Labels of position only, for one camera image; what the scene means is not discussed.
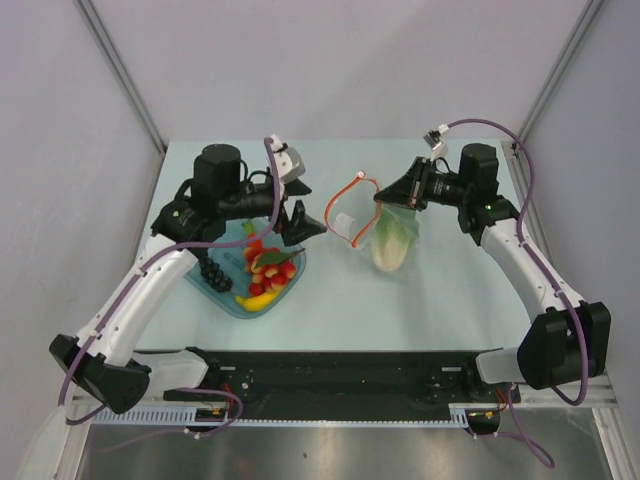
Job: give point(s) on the yellow banana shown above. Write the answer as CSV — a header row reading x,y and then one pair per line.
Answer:
x,y
257,303

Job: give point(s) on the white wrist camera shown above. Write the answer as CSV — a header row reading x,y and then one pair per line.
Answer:
x,y
435,140
285,160

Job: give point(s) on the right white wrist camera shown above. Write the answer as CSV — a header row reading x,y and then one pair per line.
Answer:
x,y
435,140

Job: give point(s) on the dark purple grape bunch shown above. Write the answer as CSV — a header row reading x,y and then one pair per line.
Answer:
x,y
213,275

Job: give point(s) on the white slotted cable duct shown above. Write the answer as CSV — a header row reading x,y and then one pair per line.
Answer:
x,y
193,417

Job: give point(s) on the teal transparent plastic tray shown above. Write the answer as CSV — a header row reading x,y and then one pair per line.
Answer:
x,y
233,264

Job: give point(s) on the right aluminium corner post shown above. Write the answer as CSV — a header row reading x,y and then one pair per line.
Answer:
x,y
572,46

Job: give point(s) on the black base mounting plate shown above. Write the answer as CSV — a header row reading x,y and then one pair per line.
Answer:
x,y
405,386

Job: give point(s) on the left aluminium corner post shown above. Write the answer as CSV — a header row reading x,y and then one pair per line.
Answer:
x,y
111,54

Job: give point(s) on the aluminium corner post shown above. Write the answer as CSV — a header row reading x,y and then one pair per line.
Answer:
x,y
572,46
111,54

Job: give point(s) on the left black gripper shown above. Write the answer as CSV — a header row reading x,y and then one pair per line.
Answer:
x,y
300,226

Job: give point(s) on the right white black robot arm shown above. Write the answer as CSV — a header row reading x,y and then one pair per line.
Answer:
x,y
568,337

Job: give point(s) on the red orange carrot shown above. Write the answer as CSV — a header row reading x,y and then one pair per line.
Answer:
x,y
249,228

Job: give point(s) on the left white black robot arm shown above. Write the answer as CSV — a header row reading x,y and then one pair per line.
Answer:
x,y
100,358

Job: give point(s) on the red cherry bunch with leaf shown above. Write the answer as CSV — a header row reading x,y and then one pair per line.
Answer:
x,y
270,269

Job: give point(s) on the clear zip bag red zipper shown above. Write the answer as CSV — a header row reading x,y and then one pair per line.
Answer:
x,y
351,214

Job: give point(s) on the green white lettuce head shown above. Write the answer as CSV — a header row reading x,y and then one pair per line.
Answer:
x,y
395,233

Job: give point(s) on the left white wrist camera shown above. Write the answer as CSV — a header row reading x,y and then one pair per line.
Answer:
x,y
285,160

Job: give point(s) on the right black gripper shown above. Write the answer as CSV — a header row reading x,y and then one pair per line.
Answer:
x,y
410,190

